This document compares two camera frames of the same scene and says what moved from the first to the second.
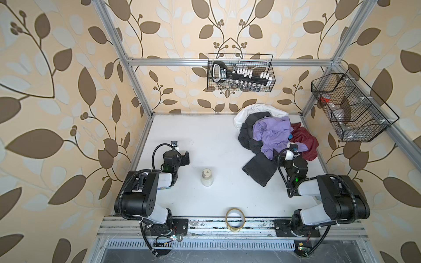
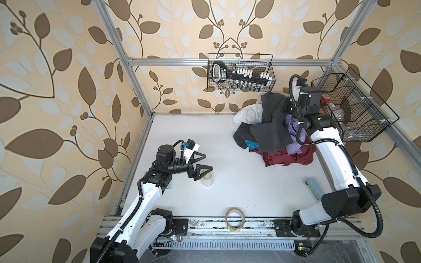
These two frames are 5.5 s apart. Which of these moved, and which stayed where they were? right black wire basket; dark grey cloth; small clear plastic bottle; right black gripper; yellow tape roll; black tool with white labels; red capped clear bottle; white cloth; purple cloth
Moved: right black gripper; purple cloth; dark grey cloth
Stayed: red capped clear bottle; yellow tape roll; right black wire basket; small clear plastic bottle; white cloth; black tool with white labels
